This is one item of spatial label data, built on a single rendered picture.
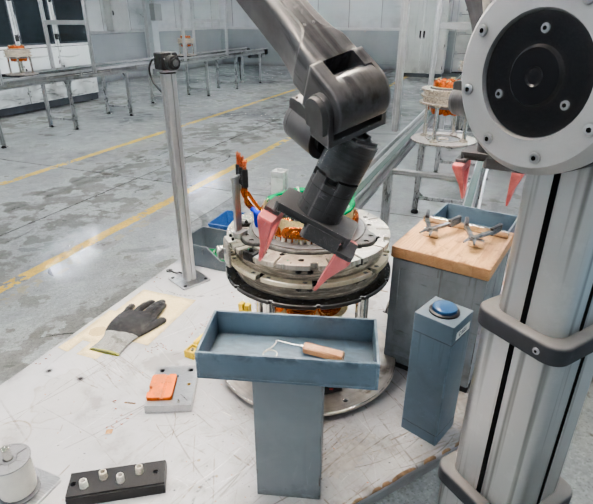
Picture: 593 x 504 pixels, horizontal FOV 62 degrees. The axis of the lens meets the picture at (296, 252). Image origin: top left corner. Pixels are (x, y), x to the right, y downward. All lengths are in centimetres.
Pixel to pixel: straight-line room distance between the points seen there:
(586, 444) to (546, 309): 176
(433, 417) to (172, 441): 47
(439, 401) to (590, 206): 49
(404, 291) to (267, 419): 42
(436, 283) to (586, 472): 133
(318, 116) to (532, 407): 39
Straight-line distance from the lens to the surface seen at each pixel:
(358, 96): 52
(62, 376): 119
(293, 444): 79
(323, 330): 76
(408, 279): 101
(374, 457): 94
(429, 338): 85
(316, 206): 59
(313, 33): 57
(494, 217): 124
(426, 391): 91
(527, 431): 64
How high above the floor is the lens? 147
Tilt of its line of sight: 26 degrees down
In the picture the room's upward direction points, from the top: straight up
